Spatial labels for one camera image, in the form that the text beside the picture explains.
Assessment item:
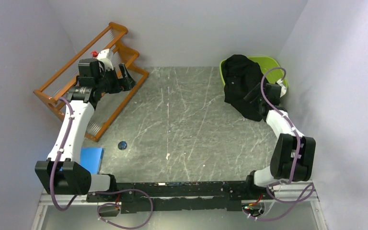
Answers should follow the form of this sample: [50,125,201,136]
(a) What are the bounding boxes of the orange wooden rack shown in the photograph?
[33,22,149,142]

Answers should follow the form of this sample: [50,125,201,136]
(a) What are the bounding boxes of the black button shirt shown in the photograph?
[221,54,263,122]

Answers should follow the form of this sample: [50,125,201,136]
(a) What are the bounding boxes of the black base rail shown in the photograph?
[86,176,271,214]

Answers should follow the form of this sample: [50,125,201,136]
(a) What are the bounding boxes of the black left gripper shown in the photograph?
[95,63,137,94]

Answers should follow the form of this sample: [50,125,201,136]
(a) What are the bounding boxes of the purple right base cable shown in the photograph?
[246,182,315,222]

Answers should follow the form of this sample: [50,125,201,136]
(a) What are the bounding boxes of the blue foam pad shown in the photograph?
[80,148,104,174]

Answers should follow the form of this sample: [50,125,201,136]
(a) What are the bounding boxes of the blue round brooch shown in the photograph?
[117,141,127,150]

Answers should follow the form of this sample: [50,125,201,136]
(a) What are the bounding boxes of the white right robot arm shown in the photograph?
[244,83,316,199]

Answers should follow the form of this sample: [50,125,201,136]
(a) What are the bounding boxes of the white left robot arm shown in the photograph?
[34,58,136,201]

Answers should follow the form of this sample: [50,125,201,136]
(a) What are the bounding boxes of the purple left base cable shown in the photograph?
[87,189,154,230]

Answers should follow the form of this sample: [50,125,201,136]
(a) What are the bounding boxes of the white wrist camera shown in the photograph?
[276,79,288,98]
[91,49,114,71]

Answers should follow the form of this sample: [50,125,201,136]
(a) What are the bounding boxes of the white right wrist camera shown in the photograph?
[276,79,288,98]

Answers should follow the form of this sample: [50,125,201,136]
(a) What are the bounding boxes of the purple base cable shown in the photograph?
[246,182,315,222]
[87,189,154,230]

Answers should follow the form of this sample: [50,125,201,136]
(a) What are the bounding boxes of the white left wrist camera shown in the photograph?
[91,49,114,71]

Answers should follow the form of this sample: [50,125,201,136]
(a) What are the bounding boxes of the aluminium frame rail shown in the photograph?
[32,181,327,230]

